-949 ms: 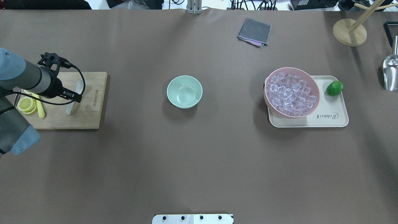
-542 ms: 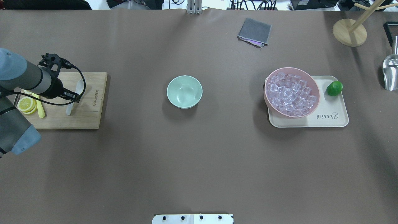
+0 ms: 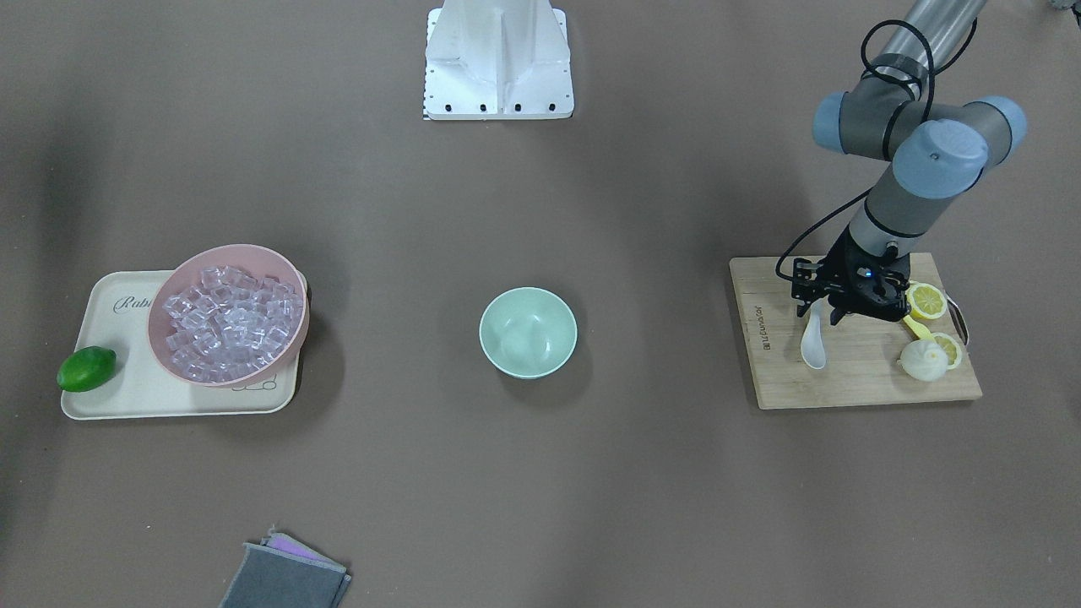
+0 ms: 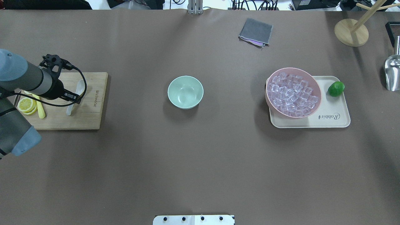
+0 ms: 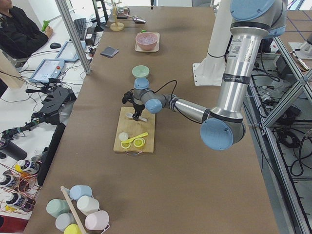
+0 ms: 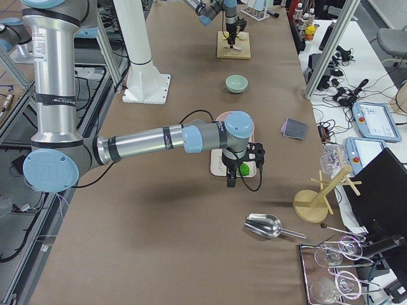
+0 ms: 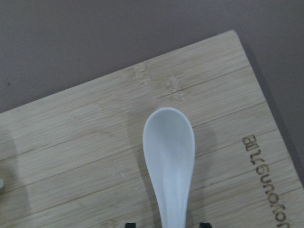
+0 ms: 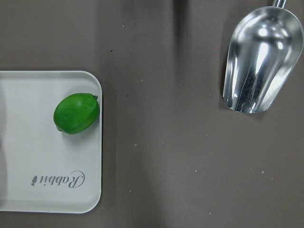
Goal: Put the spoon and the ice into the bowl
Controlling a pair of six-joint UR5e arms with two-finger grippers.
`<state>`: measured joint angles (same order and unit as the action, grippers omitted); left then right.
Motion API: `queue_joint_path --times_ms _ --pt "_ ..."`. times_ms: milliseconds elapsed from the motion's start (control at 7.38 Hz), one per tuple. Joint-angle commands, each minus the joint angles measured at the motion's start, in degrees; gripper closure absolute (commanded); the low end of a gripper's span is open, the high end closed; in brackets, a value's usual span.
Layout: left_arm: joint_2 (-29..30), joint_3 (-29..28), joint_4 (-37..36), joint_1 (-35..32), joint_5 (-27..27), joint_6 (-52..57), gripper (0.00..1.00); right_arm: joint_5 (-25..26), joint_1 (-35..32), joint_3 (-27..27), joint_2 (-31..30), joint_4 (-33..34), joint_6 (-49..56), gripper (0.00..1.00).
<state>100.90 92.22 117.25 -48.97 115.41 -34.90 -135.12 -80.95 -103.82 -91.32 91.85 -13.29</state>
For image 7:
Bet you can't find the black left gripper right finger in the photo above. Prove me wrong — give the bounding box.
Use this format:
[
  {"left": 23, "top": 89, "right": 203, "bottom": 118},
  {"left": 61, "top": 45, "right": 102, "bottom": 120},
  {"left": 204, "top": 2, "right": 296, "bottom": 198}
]
[{"left": 199, "top": 222, "right": 212, "bottom": 228}]

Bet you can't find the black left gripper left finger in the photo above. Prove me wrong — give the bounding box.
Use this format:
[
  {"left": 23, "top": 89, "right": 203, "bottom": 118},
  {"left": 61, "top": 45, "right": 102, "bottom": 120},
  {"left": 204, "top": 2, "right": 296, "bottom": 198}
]
[{"left": 125, "top": 223, "right": 136, "bottom": 228}]

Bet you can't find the white ceramic spoon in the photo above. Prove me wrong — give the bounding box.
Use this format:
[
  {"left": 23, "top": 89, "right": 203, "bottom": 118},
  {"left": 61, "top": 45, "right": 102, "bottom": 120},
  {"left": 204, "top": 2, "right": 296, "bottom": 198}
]
[{"left": 142, "top": 107, "right": 195, "bottom": 228}]

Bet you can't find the bamboo cutting board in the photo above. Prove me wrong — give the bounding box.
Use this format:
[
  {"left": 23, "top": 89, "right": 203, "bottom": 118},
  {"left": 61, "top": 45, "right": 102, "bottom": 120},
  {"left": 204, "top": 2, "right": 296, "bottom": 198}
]
[{"left": 0, "top": 31, "right": 304, "bottom": 228}]

